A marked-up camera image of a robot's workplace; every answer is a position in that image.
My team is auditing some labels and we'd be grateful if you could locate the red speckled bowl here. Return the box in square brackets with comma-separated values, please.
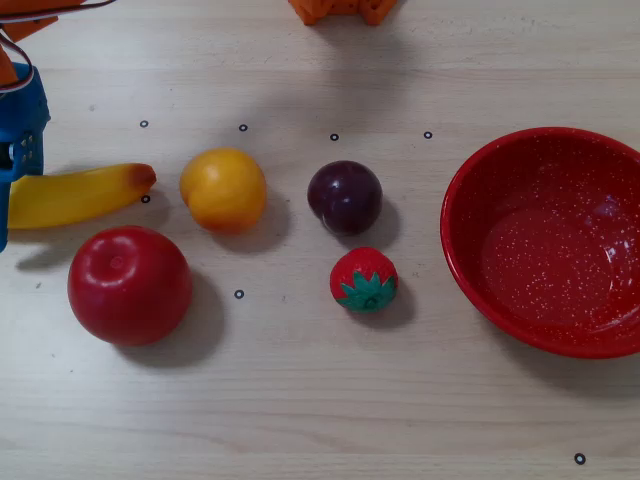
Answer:
[439, 126, 640, 360]

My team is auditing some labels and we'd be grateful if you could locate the yellow orange peach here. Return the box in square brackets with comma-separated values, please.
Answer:
[178, 146, 268, 235]

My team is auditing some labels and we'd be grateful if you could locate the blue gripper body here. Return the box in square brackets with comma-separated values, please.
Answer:
[0, 62, 52, 139]

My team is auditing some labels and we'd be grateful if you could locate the dark purple plum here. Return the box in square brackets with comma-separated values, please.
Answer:
[306, 159, 384, 237]

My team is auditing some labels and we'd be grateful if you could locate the yellow toy banana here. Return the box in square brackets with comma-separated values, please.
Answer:
[7, 162, 158, 231]

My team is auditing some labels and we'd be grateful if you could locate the red toy apple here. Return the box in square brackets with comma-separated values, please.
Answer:
[67, 225, 194, 347]

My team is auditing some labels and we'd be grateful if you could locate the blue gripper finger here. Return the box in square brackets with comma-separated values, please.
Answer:
[0, 174, 12, 254]
[0, 128, 47, 178]

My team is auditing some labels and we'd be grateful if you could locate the red toy strawberry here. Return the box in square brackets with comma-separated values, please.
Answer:
[329, 246, 400, 315]

